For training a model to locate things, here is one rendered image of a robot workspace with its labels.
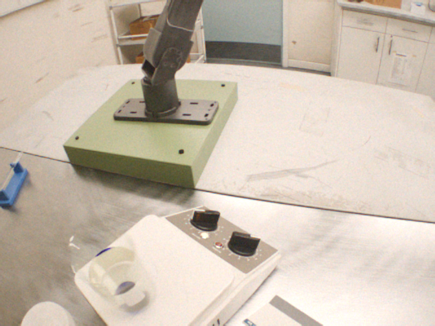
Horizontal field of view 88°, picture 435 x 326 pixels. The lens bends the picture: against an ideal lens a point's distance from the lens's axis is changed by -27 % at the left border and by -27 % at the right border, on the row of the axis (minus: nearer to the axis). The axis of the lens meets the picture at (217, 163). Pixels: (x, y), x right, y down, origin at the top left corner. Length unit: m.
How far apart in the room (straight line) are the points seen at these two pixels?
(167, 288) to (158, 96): 0.34
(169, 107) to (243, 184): 0.18
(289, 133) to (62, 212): 0.43
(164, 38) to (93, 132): 0.23
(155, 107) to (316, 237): 0.34
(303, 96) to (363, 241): 0.40
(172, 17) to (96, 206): 0.32
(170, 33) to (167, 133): 0.17
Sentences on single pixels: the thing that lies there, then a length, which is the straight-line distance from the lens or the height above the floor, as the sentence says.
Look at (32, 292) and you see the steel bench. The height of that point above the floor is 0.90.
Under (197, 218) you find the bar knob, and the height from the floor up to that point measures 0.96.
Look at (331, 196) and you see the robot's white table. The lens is 0.45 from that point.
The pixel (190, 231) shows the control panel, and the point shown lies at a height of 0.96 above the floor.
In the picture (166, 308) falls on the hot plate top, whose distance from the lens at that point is 0.26.
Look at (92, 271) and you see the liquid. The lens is 0.24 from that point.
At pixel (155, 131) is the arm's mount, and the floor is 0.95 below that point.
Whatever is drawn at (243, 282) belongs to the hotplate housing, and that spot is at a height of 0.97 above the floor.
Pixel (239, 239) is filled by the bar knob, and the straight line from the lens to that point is 0.31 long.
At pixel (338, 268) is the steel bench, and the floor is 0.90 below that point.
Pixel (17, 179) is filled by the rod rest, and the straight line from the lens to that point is 0.63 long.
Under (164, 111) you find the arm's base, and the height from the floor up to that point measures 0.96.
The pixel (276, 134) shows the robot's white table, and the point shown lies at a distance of 0.55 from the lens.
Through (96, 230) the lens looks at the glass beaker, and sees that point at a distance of 0.23.
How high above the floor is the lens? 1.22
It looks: 41 degrees down
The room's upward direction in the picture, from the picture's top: 5 degrees counter-clockwise
